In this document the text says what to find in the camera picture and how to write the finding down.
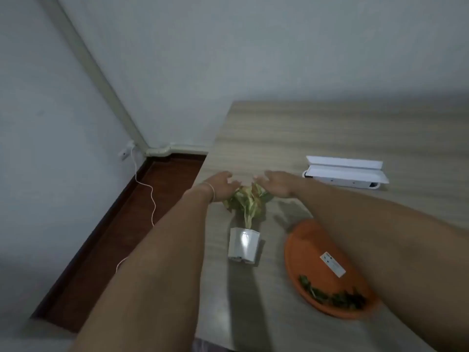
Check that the person's left hand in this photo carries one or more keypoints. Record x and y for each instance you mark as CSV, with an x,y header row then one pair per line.
x,y
217,185

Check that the person's right hand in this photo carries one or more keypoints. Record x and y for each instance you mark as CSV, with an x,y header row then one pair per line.
x,y
282,183

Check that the person's right fingers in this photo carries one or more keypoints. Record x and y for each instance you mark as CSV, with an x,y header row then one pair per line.
x,y
264,180

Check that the person's left fingers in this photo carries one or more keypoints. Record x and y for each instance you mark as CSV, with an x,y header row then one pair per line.
x,y
229,182

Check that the person's right forearm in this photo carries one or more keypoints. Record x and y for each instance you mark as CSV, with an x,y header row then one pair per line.
x,y
384,249

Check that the person's left forearm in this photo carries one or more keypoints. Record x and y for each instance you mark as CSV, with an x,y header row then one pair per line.
x,y
157,267

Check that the variegated green yellow plant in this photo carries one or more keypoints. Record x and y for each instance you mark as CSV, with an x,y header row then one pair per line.
x,y
246,203

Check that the white plant pot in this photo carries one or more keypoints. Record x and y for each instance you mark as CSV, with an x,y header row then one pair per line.
x,y
242,245

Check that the white open box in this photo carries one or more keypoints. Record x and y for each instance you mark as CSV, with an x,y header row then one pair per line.
x,y
344,172

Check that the orange plastic tray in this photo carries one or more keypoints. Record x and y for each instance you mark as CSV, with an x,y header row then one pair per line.
x,y
311,252

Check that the white label sticker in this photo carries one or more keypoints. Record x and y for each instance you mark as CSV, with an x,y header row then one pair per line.
x,y
332,264

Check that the green leaf cuttings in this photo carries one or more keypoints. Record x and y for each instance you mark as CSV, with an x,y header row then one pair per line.
x,y
340,299

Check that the white wall plug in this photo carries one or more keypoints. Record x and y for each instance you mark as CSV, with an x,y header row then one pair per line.
x,y
126,150

